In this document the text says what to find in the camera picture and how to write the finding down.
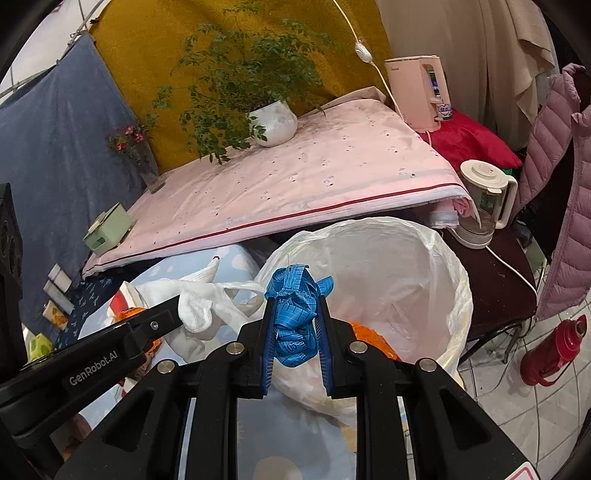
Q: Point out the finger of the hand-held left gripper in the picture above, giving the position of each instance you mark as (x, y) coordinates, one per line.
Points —
(154, 323)

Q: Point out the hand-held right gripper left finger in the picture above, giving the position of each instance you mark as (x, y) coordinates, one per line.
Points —
(268, 355)

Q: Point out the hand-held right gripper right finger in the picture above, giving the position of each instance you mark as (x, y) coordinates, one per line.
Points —
(326, 355)

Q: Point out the blue measuring tape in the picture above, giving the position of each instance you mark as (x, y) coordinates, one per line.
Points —
(292, 323)

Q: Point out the red and white bag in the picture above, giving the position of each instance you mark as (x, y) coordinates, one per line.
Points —
(123, 297)

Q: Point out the white tissue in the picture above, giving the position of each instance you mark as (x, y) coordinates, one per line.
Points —
(196, 304)

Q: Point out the orange peel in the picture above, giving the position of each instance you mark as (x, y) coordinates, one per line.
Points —
(376, 341)
(127, 316)

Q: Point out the white plastic bag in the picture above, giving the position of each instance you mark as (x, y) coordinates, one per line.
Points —
(392, 277)

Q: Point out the yellow green carton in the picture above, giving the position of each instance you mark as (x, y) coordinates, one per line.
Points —
(39, 347)

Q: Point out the small box with orange print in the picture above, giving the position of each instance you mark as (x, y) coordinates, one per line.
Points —
(55, 316)

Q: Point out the navy printed cloth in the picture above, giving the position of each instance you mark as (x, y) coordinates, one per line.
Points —
(87, 300)

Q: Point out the small white box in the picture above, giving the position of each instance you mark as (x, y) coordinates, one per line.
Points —
(59, 277)
(57, 297)

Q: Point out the light blue printed sheet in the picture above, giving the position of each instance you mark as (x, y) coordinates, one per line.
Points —
(295, 443)

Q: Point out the green tissue box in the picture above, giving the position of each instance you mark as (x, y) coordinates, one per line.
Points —
(108, 228)

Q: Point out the glass vase with flowers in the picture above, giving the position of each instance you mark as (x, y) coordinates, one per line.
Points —
(147, 166)

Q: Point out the pink tablecloth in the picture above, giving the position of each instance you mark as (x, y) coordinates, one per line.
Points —
(300, 184)

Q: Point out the dark chair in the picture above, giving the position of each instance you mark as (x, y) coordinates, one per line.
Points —
(498, 286)

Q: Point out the blue hanging blanket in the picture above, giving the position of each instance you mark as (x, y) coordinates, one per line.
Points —
(60, 152)

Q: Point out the white electric kettle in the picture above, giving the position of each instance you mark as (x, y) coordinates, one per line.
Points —
(485, 198)

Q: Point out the red thermos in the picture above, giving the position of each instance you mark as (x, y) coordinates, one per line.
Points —
(554, 350)

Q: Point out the potted plant in white pot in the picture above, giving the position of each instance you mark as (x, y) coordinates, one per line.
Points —
(274, 122)

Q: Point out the yellow blanket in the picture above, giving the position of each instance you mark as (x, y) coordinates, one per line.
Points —
(152, 78)

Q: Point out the red cloth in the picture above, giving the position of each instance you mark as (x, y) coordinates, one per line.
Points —
(471, 141)

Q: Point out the pink down jacket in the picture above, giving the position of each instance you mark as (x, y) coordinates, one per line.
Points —
(563, 184)

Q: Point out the beige curtain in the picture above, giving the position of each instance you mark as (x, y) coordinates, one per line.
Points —
(485, 55)

